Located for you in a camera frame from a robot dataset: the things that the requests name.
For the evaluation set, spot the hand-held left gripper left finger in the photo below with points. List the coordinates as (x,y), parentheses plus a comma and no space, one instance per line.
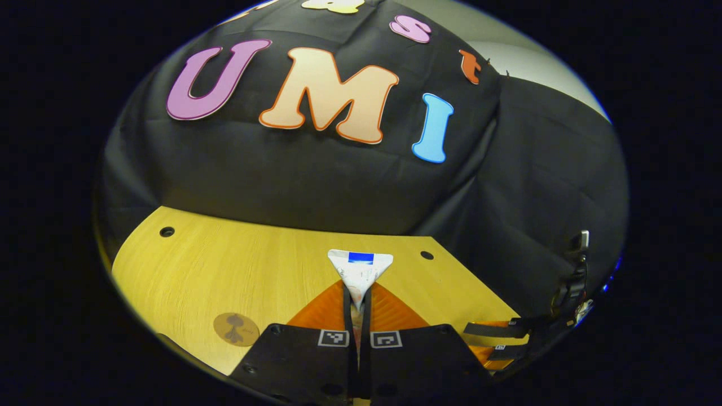
(299,361)

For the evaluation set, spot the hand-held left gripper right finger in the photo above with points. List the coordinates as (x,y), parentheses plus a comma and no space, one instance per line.
(423,361)

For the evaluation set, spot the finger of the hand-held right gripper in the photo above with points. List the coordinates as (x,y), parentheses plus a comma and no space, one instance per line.
(496,358)
(485,330)

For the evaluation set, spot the round wooden coaster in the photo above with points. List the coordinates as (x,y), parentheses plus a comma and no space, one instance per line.
(225,324)

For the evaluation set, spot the white toothpaste tube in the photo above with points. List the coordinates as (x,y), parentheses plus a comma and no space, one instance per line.
(361,273)

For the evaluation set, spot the wooden desktop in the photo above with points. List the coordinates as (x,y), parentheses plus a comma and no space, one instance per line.
(254,265)

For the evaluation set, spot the black backdrop cloth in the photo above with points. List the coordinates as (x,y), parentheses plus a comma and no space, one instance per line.
(316,169)

